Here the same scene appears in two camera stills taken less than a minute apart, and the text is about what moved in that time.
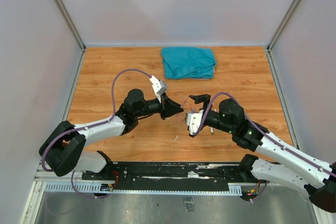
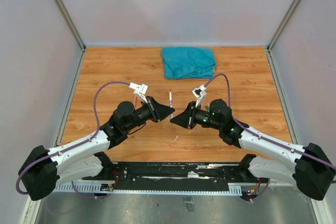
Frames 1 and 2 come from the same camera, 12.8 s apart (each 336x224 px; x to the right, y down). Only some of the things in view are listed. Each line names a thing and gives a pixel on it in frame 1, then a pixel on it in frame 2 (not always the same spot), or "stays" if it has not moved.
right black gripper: [200, 98] to [187, 119]
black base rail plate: [167, 176] stays
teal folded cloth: [188, 63] stays
